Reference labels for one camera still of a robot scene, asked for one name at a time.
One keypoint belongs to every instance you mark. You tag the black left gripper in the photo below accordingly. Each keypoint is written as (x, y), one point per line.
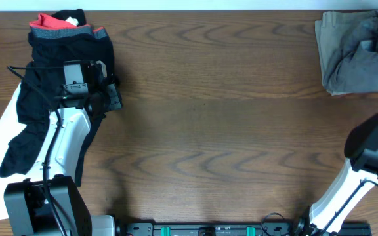
(114, 94)

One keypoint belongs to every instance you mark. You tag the black garment with red waistband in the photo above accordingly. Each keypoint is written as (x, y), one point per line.
(54, 39)

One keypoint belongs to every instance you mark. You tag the grey cargo shorts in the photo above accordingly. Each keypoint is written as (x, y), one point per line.
(359, 62)

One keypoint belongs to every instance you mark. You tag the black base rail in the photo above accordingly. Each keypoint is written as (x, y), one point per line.
(267, 227)

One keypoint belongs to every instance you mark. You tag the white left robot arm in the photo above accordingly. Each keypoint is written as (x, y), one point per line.
(47, 200)

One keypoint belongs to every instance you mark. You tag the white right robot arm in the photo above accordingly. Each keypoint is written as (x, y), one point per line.
(358, 176)

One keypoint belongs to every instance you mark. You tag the folded khaki shorts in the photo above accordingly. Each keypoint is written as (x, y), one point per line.
(330, 36)

